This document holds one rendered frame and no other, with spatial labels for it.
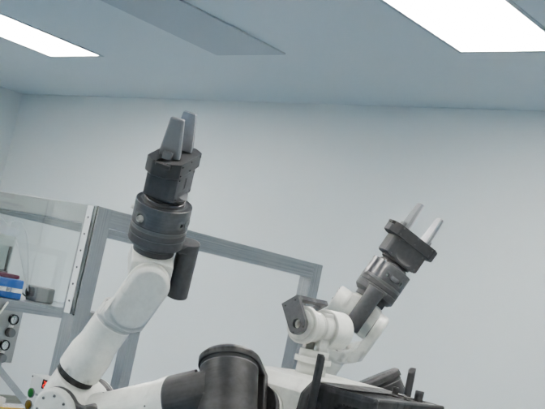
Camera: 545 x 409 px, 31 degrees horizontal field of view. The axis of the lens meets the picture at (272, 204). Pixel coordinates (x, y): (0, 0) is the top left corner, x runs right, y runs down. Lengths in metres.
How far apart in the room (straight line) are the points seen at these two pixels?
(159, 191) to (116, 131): 7.02
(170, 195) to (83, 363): 0.31
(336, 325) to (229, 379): 0.28
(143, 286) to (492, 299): 4.57
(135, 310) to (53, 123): 7.73
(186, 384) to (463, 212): 4.75
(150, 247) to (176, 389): 0.22
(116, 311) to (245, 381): 0.23
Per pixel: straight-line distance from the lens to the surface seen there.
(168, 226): 1.46
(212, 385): 1.45
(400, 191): 6.39
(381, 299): 1.93
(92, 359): 1.57
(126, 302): 1.50
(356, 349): 1.98
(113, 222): 3.09
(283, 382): 1.55
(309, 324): 1.61
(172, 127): 1.43
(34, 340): 8.79
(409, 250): 1.97
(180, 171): 1.43
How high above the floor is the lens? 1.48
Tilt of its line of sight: 5 degrees up
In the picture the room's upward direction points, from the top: 12 degrees clockwise
